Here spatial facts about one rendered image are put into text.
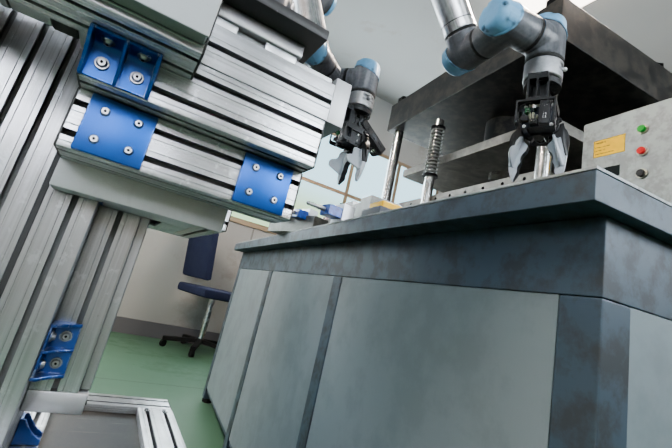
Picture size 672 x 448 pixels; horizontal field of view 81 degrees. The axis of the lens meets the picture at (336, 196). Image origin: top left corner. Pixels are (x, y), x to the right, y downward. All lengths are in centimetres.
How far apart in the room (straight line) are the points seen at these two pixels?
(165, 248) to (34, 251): 305
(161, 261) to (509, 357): 345
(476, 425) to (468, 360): 8
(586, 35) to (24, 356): 206
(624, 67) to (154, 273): 351
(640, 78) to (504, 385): 189
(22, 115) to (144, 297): 310
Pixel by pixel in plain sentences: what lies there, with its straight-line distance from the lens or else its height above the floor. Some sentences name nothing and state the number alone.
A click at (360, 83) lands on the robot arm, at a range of 114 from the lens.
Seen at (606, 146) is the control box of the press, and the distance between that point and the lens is 174.
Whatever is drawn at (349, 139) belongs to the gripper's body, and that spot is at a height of 102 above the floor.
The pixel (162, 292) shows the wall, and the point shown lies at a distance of 383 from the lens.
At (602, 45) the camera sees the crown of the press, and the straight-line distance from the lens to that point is 214.
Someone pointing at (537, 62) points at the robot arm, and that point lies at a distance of 94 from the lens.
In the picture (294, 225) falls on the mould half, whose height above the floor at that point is 82.
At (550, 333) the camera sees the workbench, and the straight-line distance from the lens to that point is 54.
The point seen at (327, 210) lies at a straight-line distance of 100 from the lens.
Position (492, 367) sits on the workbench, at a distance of 59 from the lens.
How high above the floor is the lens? 60
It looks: 15 degrees up
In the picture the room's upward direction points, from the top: 13 degrees clockwise
